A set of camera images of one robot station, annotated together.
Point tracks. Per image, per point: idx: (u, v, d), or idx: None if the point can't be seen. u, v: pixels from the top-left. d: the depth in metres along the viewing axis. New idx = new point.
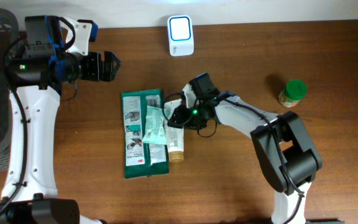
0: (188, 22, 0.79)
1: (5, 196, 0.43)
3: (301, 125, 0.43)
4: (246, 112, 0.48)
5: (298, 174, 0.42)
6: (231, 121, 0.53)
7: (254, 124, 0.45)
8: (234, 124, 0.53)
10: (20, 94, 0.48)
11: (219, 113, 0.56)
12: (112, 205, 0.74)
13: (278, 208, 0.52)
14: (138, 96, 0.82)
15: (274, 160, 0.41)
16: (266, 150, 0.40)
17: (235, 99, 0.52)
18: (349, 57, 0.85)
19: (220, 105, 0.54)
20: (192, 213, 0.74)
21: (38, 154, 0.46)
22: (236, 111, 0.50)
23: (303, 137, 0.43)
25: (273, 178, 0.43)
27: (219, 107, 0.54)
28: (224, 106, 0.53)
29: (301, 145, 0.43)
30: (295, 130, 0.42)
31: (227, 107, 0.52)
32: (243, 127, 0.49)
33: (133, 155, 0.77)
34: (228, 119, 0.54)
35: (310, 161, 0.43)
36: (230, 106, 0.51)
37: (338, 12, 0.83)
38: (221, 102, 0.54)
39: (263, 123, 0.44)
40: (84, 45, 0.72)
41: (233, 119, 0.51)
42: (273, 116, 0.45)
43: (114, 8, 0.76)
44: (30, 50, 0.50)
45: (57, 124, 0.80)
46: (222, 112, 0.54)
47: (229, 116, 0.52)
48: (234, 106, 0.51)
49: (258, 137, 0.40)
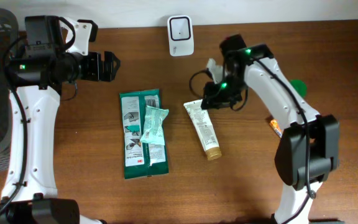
0: (188, 22, 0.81)
1: (5, 196, 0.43)
3: (336, 132, 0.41)
4: (283, 93, 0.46)
5: (311, 176, 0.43)
6: (257, 88, 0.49)
7: (291, 114, 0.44)
8: (258, 93, 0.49)
10: (20, 94, 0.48)
11: (247, 76, 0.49)
12: (112, 205, 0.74)
13: (284, 204, 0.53)
14: (137, 96, 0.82)
15: (296, 160, 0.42)
16: (293, 150, 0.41)
17: (271, 68, 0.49)
18: (349, 57, 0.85)
19: (253, 67, 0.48)
20: (192, 213, 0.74)
21: (37, 153, 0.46)
22: (271, 86, 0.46)
23: (332, 143, 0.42)
25: (286, 175, 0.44)
27: (250, 68, 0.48)
28: (255, 71, 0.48)
29: (326, 151, 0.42)
30: (328, 136, 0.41)
31: (262, 74, 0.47)
32: (273, 105, 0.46)
33: (133, 156, 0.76)
34: (253, 83, 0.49)
35: (327, 165, 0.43)
36: (265, 74, 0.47)
37: (338, 12, 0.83)
38: (256, 65, 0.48)
39: (300, 121, 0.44)
40: (84, 45, 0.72)
41: (264, 89, 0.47)
42: (311, 114, 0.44)
43: (114, 7, 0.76)
44: (30, 50, 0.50)
45: (57, 124, 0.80)
46: (250, 76, 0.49)
47: (258, 84, 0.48)
48: (269, 78, 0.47)
49: (290, 136, 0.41)
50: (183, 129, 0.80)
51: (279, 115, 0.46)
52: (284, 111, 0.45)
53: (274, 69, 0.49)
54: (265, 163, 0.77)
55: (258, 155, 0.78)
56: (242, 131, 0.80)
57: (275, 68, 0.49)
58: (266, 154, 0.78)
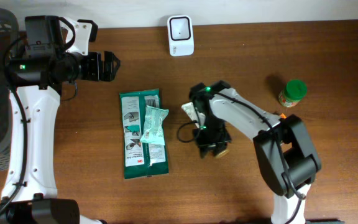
0: (188, 22, 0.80)
1: (5, 196, 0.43)
3: (303, 129, 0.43)
4: (247, 112, 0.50)
5: (298, 178, 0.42)
6: (225, 115, 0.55)
7: (255, 126, 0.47)
8: (230, 120, 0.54)
10: (20, 94, 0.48)
11: (214, 107, 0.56)
12: (112, 205, 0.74)
13: (278, 210, 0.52)
14: (137, 96, 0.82)
15: (277, 166, 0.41)
16: (270, 157, 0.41)
17: (231, 94, 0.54)
18: (349, 57, 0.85)
19: (215, 99, 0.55)
20: (192, 213, 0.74)
21: (37, 153, 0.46)
22: (234, 107, 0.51)
23: (305, 142, 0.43)
25: (275, 183, 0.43)
27: (214, 101, 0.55)
28: (219, 102, 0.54)
29: (302, 149, 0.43)
30: (298, 135, 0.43)
31: (225, 103, 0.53)
32: (242, 125, 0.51)
33: (133, 156, 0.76)
34: (222, 112, 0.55)
35: (309, 164, 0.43)
36: (227, 101, 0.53)
37: (338, 12, 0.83)
38: (216, 96, 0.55)
39: (265, 127, 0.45)
40: (84, 45, 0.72)
41: (229, 113, 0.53)
42: (275, 119, 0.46)
43: (114, 7, 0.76)
44: (30, 50, 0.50)
45: (57, 124, 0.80)
46: (216, 107, 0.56)
47: (224, 111, 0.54)
48: (231, 102, 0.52)
49: (261, 145, 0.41)
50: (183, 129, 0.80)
51: (248, 131, 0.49)
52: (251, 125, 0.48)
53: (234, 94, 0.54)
54: None
55: None
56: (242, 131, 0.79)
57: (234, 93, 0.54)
58: None
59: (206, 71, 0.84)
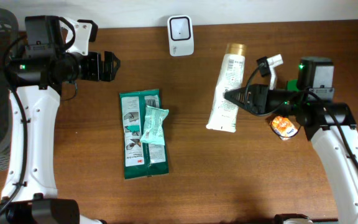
0: (188, 22, 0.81)
1: (5, 196, 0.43)
3: None
4: (357, 182, 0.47)
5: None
6: (324, 155, 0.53)
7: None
8: (326, 165, 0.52)
10: (20, 94, 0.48)
11: (315, 135, 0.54)
12: (112, 205, 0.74)
13: None
14: (137, 96, 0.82)
15: None
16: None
17: (352, 144, 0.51)
18: (349, 57, 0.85)
19: (324, 130, 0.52)
20: (192, 213, 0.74)
21: (37, 153, 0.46)
22: (347, 166, 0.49)
23: None
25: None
27: (323, 135, 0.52)
28: (328, 140, 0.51)
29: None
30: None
31: (337, 151, 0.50)
32: (340, 188, 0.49)
33: (133, 156, 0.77)
34: (324, 151, 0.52)
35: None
36: (339, 150, 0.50)
37: (339, 12, 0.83)
38: (327, 119, 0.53)
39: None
40: (84, 45, 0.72)
41: (333, 165, 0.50)
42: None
43: (114, 8, 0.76)
44: (30, 50, 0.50)
45: (57, 124, 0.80)
46: (319, 140, 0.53)
47: (329, 155, 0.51)
48: (345, 157, 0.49)
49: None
50: (183, 129, 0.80)
51: (345, 201, 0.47)
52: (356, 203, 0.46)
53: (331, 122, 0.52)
54: (266, 164, 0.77)
55: (258, 155, 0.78)
56: (242, 131, 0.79)
57: (330, 120, 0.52)
58: (266, 154, 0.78)
59: (206, 71, 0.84)
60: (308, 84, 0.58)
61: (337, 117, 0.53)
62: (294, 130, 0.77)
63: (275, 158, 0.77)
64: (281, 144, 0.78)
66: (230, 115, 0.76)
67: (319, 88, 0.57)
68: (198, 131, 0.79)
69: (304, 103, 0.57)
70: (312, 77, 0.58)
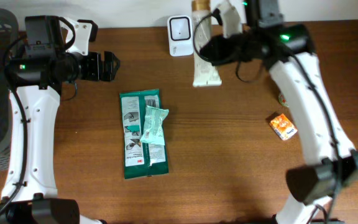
0: (188, 22, 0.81)
1: (5, 196, 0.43)
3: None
4: (317, 112, 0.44)
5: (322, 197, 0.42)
6: (286, 91, 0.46)
7: (320, 139, 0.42)
8: (286, 99, 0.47)
10: (20, 94, 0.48)
11: (275, 74, 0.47)
12: (112, 205, 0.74)
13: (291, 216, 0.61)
14: (137, 96, 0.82)
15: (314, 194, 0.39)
16: (313, 188, 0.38)
17: (311, 73, 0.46)
18: (348, 57, 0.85)
19: (287, 64, 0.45)
20: (192, 213, 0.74)
21: (38, 153, 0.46)
22: (304, 95, 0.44)
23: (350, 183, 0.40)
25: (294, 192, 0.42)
27: (280, 70, 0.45)
28: (287, 71, 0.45)
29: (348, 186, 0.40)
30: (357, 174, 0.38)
31: (297, 83, 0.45)
32: (302, 120, 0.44)
33: (133, 156, 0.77)
34: (284, 86, 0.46)
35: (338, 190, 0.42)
36: (302, 83, 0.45)
37: (338, 12, 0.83)
38: (291, 61, 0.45)
39: (330, 150, 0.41)
40: (84, 45, 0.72)
41: (293, 97, 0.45)
42: (345, 149, 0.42)
43: (114, 8, 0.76)
44: (30, 50, 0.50)
45: (57, 124, 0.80)
46: (279, 74, 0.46)
47: (289, 88, 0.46)
48: (305, 87, 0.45)
49: (318, 172, 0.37)
50: (183, 129, 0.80)
51: (308, 135, 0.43)
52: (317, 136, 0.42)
53: (293, 46, 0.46)
54: (266, 163, 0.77)
55: (258, 155, 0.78)
56: (242, 131, 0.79)
57: (292, 43, 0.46)
58: (266, 154, 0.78)
59: None
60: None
61: (296, 42, 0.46)
62: (293, 130, 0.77)
63: (275, 157, 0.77)
64: (281, 143, 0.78)
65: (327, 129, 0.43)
66: (209, 69, 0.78)
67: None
68: (198, 131, 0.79)
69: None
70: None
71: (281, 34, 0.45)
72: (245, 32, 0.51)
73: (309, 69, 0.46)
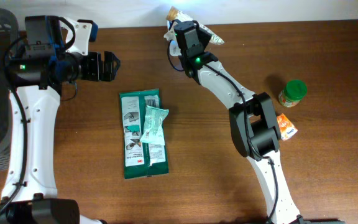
0: None
1: (5, 196, 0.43)
3: (270, 103, 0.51)
4: (225, 83, 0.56)
5: (260, 142, 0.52)
6: (211, 85, 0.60)
7: (233, 98, 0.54)
8: (212, 89, 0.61)
10: (20, 94, 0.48)
11: (200, 79, 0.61)
12: (112, 205, 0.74)
13: (265, 195, 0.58)
14: (137, 96, 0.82)
15: (242, 132, 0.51)
16: (238, 127, 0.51)
17: (217, 67, 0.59)
18: (348, 57, 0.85)
19: (202, 73, 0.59)
20: (192, 213, 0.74)
21: (38, 154, 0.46)
22: (218, 79, 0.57)
23: (270, 116, 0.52)
25: (240, 145, 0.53)
27: (201, 71, 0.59)
28: (204, 74, 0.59)
29: (268, 122, 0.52)
30: (264, 109, 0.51)
31: (210, 74, 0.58)
32: (221, 94, 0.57)
33: (133, 156, 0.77)
34: (206, 81, 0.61)
35: (271, 132, 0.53)
36: (212, 73, 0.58)
37: (337, 12, 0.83)
38: (204, 68, 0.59)
39: (240, 101, 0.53)
40: (84, 45, 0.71)
41: (212, 84, 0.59)
42: (249, 95, 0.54)
43: (114, 8, 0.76)
44: (30, 50, 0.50)
45: (57, 124, 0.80)
46: (200, 77, 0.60)
47: (206, 81, 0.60)
48: (215, 74, 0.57)
49: (234, 114, 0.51)
50: (183, 129, 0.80)
51: (226, 102, 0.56)
52: (229, 95, 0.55)
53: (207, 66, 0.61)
54: None
55: None
56: None
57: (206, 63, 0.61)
58: None
59: None
60: (186, 50, 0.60)
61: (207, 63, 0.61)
62: (293, 130, 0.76)
63: None
64: (281, 143, 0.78)
65: (232, 89, 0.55)
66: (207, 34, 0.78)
67: (191, 47, 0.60)
68: (197, 130, 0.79)
69: (190, 60, 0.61)
70: (184, 43, 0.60)
71: (197, 61, 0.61)
72: (183, 54, 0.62)
73: (216, 63, 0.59)
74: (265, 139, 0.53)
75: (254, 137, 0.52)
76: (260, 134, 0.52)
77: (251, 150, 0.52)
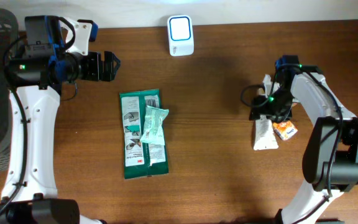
0: (188, 22, 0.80)
1: (5, 196, 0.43)
3: None
4: (322, 95, 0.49)
5: (339, 175, 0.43)
6: (301, 94, 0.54)
7: (328, 111, 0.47)
8: (301, 99, 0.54)
10: (20, 94, 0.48)
11: (293, 84, 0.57)
12: (112, 205, 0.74)
13: (296, 206, 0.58)
14: (137, 96, 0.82)
15: (323, 154, 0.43)
16: (323, 140, 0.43)
17: (319, 78, 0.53)
18: (349, 56, 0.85)
19: (299, 78, 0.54)
20: (192, 213, 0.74)
21: (38, 153, 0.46)
22: (314, 87, 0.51)
23: None
25: (311, 167, 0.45)
27: (298, 78, 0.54)
28: (300, 80, 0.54)
29: (357, 155, 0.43)
30: None
31: (307, 81, 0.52)
32: (311, 104, 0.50)
33: (133, 156, 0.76)
34: (299, 91, 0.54)
35: (355, 171, 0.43)
36: (311, 81, 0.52)
37: (337, 12, 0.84)
38: (303, 74, 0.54)
39: (336, 116, 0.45)
40: (84, 45, 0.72)
41: (304, 92, 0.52)
42: (348, 116, 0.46)
43: (114, 7, 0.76)
44: (30, 50, 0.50)
45: (57, 124, 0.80)
46: (296, 84, 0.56)
47: (301, 89, 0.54)
48: (314, 84, 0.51)
49: (322, 124, 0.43)
50: (183, 129, 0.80)
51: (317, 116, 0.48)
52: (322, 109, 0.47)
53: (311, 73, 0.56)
54: (266, 163, 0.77)
55: (258, 155, 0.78)
56: (242, 132, 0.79)
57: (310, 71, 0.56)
58: (266, 154, 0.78)
59: (206, 71, 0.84)
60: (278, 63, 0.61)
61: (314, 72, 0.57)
62: (293, 130, 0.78)
63: (275, 158, 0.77)
64: (281, 143, 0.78)
65: (331, 104, 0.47)
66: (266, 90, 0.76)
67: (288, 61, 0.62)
68: (198, 131, 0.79)
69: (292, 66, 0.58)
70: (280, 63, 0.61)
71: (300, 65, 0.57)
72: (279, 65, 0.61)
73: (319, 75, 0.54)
74: (345, 177, 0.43)
75: (335, 165, 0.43)
76: (344, 164, 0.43)
77: (324, 175, 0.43)
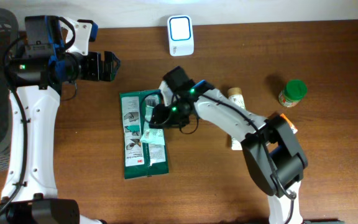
0: (188, 22, 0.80)
1: (5, 196, 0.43)
3: (288, 128, 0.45)
4: (229, 112, 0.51)
5: (286, 174, 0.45)
6: (211, 117, 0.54)
7: (242, 127, 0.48)
8: (213, 121, 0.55)
10: (20, 94, 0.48)
11: (197, 111, 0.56)
12: (112, 205, 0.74)
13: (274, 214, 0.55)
14: (137, 96, 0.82)
15: (266, 168, 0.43)
16: (258, 161, 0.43)
17: (215, 96, 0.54)
18: (349, 56, 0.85)
19: (199, 104, 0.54)
20: (192, 213, 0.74)
21: (38, 153, 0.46)
22: (220, 107, 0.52)
23: (292, 143, 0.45)
25: (262, 182, 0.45)
27: (198, 104, 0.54)
28: (204, 106, 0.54)
29: (290, 150, 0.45)
30: (282, 135, 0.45)
31: (209, 106, 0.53)
32: (225, 126, 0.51)
33: (133, 156, 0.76)
34: (207, 116, 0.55)
35: (296, 162, 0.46)
36: (212, 103, 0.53)
37: (337, 12, 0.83)
38: (200, 99, 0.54)
39: (252, 129, 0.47)
40: (84, 45, 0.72)
41: (214, 116, 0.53)
42: (260, 121, 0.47)
43: (114, 7, 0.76)
44: (30, 50, 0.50)
45: (57, 124, 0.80)
46: (201, 111, 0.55)
47: (207, 114, 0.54)
48: (216, 104, 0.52)
49: (248, 147, 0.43)
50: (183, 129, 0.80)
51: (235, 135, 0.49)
52: (237, 128, 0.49)
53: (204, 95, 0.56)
54: None
55: None
56: None
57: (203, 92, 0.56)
58: None
59: (206, 71, 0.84)
60: (177, 90, 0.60)
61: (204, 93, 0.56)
62: None
63: None
64: None
65: (241, 118, 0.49)
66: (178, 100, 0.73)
67: (181, 84, 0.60)
68: (198, 131, 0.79)
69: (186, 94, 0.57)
70: (176, 86, 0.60)
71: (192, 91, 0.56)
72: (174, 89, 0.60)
73: (212, 93, 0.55)
74: (292, 172, 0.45)
75: (279, 169, 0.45)
76: (285, 164, 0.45)
77: (276, 185, 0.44)
